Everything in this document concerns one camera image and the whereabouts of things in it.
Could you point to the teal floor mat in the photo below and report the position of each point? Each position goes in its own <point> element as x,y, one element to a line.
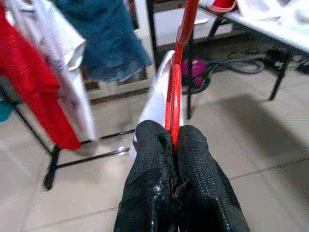
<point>7,111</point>

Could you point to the white table with black legs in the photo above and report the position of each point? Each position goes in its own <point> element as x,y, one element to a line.
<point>277,36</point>

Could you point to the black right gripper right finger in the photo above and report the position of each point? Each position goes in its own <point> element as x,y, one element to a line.
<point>200,181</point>

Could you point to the black clothes rack silver rail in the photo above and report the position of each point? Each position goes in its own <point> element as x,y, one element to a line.
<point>51,166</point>

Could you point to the white cartoon print shirt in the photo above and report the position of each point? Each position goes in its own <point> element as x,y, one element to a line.
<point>154,101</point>

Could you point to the red t-shirt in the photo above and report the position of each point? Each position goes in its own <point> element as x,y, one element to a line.
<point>222,6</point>

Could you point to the white shirt with blue print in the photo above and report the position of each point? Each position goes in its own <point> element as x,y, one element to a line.
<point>65,43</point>

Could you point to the pink and black object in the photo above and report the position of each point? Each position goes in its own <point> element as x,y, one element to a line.
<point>193,68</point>

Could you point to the long red dress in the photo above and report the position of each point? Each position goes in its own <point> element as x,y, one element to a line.
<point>29,79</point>

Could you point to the low white tv stand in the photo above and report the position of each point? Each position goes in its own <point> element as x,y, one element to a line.
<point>166,26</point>

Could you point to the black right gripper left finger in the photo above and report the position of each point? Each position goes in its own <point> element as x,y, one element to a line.
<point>149,174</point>

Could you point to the red plastic hanger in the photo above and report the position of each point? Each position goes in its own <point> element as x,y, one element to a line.
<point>175,96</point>

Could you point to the cream white garment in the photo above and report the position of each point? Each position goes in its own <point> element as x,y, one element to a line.
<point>265,9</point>

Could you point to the blue denim garment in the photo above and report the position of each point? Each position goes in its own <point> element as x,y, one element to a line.
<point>108,43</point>

